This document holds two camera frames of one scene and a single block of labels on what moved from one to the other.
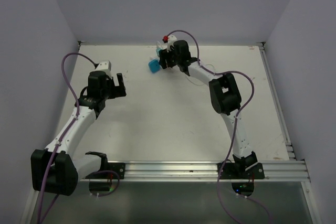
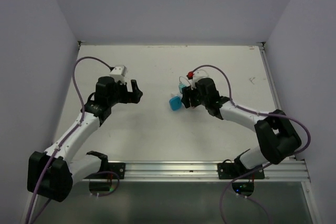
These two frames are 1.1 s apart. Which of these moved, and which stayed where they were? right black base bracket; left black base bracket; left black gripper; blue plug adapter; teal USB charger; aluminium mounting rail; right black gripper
Moved: right black gripper; left black gripper; teal USB charger; blue plug adapter
Stayed: aluminium mounting rail; left black base bracket; right black base bracket
